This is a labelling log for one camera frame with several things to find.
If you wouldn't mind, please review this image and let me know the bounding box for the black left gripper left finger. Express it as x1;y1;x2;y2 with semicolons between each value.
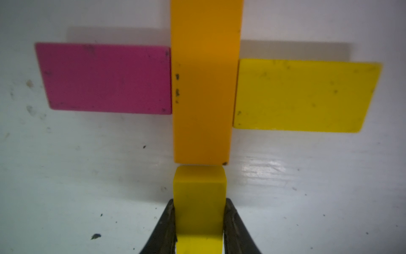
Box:
139;199;177;254

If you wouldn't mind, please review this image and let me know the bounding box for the orange-yellow long block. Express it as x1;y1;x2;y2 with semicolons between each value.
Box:
170;1;244;166

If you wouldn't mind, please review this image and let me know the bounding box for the magenta block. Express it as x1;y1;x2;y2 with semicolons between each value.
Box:
35;42;172;115

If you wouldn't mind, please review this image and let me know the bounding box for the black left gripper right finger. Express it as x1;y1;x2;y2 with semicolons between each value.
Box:
223;198;262;254

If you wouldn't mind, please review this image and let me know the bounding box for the yellow block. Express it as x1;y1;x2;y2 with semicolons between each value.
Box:
233;59;382;133
173;165;227;254

